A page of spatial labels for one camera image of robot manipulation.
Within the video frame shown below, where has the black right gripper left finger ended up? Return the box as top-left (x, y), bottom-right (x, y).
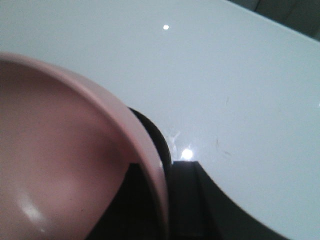
top-left (87, 163), bottom-right (165, 240)

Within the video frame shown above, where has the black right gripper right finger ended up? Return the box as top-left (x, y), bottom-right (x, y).
top-left (132, 109), bottom-right (285, 240)

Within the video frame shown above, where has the pink bowl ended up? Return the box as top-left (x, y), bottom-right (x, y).
top-left (0, 52), bottom-right (169, 240)

